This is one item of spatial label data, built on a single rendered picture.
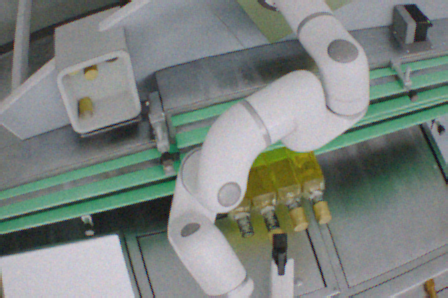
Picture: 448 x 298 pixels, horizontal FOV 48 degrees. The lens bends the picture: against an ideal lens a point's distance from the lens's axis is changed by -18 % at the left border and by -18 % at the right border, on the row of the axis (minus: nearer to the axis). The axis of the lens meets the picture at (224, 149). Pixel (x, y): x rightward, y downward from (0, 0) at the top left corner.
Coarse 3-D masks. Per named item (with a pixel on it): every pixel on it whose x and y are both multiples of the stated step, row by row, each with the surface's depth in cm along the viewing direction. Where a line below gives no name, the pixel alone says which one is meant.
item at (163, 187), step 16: (416, 112) 150; (432, 112) 149; (352, 128) 148; (368, 128) 147; (384, 128) 147; (400, 128) 147; (336, 144) 145; (176, 176) 143; (112, 192) 142; (128, 192) 141; (144, 192) 141; (160, 192) 141; (48, 208) 140; (64, 208) 139; (80, 208) 139; (96, 208) 139; (0, 224) 137; (16, 224) 137; (32, 224) 137
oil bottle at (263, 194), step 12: (252, 168) 136; (264, 168) 136; (252, 180) 134; (264, 180) 134; (252, 192) 133; (264, 192) 132; (276, 192) 133; (252, 204) 133; (264, 204) 131; (276, 204) 133
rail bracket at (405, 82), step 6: (390, 60) 135; (396, 60) 135; (390, 66) 136; (396, 66) 134; (408, 66) 127; (402, 72) 133; (408, 72) 128; (402, 78) 131; (408, 78) 130; (402, 84) 132; (408, 84) 131; (408, 90) 130; (414, 90) 129; (414, 96) 128
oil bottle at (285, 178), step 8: (264, 152) 138; (272, 152) 137; (280, 152) 137; (288, 152) 138; (264, 160) 139; (272, 160) 136; (280, 160) 136; (288, 160) 136; (272, 168) 135; (280, 168) 135; (288, 168) 135; (272, 176) 135; (280, 176) 134; (288, 176) 134; (296, 176) 133; (280, 184) 133; (288, 184) 132; (296, 184) 132; (280, 192) 132; (288, 192) 132; (296, 192) 132; (280, 200) 133; (288, 200) 132
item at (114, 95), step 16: (80, 64) 116; (112, 64) 129; (128, 64) 120; (64, 80) 121; (80, 80) 129; (96, 80) 131; (112, 80) 133; (128, 80) 131; (64, 96) 122; (80, 96) 134; (96, 96) 135; (112, 96) 137; (128, 96) 137; (96, 112) 135; (112, 112) 135; (128, 112) 135; (80, 128) 132; (96, 128) 134
